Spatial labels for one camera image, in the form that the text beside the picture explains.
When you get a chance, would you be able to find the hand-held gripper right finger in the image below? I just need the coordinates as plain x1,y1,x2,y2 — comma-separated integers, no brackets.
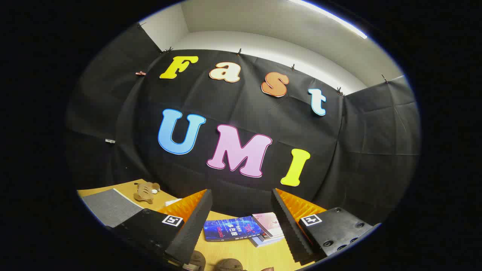
271,188,381,265

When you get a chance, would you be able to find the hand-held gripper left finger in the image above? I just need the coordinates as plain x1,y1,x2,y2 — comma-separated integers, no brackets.
107,189,213,268

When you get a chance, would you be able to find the grey fabric storage box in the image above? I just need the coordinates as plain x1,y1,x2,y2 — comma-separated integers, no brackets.
81,188,144,228

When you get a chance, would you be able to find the pink book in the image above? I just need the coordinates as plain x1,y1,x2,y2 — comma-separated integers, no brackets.
252,212,284,238

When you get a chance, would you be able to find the grey book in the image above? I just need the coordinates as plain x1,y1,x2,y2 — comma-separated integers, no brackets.
249,234,285,248

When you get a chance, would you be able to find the blue book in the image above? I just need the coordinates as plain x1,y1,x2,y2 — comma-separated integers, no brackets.
203,216,264,242

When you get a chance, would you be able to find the brown striped plush toy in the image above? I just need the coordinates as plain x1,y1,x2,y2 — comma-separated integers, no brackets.
134,182,161,204

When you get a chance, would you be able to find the black backdrop cloth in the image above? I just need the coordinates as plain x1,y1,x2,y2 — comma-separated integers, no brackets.
64,23,421,226

